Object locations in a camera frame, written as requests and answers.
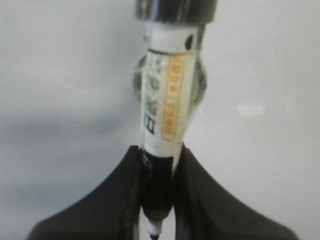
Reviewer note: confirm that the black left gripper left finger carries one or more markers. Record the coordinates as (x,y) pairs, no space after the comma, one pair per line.
(110,212)

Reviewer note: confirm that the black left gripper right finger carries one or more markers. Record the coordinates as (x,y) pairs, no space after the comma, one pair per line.
(204,210)

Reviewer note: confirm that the black white whiteboard marker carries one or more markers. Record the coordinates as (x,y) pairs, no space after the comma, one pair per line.
(170,83)

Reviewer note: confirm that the white whiteboard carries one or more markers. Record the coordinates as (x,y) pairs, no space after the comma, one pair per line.
(68,112)

